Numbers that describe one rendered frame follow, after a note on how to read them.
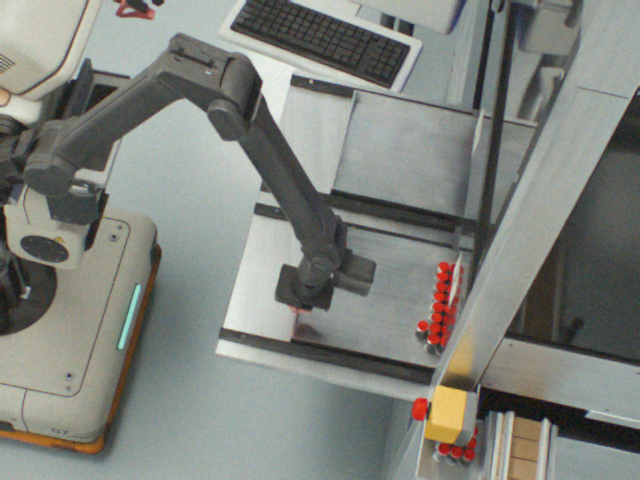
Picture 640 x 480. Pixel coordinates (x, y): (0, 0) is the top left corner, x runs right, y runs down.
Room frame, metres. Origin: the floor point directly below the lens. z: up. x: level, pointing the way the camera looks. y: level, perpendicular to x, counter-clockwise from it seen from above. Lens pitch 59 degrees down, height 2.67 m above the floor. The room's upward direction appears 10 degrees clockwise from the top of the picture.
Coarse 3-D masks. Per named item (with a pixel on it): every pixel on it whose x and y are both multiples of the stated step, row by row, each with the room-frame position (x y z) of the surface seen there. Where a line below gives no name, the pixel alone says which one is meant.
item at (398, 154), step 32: (352, 96) 1.43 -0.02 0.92; (384, 96) 1.45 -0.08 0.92; (352, 128) 1.38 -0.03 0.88; (384, 128) 1.39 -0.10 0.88; (416, 128) 1.41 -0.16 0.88; (448, 128) 1.42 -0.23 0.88; (352, 160) 1.29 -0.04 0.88; (384, 160) 1.31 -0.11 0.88; (416, 160) 1.32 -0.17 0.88; (448, 160) 1.34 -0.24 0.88; (352, 192) 1.19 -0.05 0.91; (384, 192) 1.23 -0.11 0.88; (416, 192) 1.24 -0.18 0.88; (448, 192) 1.26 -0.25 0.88
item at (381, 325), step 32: (384, 256) 1.08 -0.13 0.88; (416, 256) 1.09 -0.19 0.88; (448, 256) 1.10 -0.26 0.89; (384, 288) 1.01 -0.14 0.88; (416, 288) 1.02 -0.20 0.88; (320, 320) 0.91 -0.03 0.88; (352, 320) 0.93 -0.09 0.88; (384, 320) 0.94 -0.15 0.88; (416, 320) 0.95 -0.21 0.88; (352, 352) 0.85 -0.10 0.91; (384, 352) 0.87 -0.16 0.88; (416, 352) 0.88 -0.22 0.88
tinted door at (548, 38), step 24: (552, 0) 1.14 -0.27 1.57; (576, 0) 0.98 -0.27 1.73; (528, 24) 1.26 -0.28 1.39; (552, 24) 1.07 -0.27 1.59; (576, 24) 0.93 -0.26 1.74; (528, 48) 1.18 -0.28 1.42; (552, 48) 1.01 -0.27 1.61; (528, 72) 1.10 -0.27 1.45; (552, 72) 0.95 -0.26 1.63; (504, 96) 1.23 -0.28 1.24; (528, 96) 1.03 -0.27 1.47; (504, 120) 1.14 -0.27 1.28; (528, 120) 0.97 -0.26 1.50; (504, 144) 1.07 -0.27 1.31; (528, 144) 0.91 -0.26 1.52; (504, 168) 1.00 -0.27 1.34; (504, 192) 0.93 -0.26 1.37
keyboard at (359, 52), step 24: (264, 0) 1.74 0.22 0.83; (288, 0) 1.76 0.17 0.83; (240, 24) 1.66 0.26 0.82; (264, 24) 1.67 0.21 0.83; (288, 24) 1.68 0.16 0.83; (312, 24) 1.70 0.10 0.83; (336, 24) 1.71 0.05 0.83; (288, 48) 1.62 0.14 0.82; (312, 48) 1.62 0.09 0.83; (336, 48) 1.64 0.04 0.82; (360, 48) 1.65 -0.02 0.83; (384, 48) 1.67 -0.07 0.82; (408, 48) 1.69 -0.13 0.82; (360, 72) 1.59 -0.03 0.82; (384, 72) 1.59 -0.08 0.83
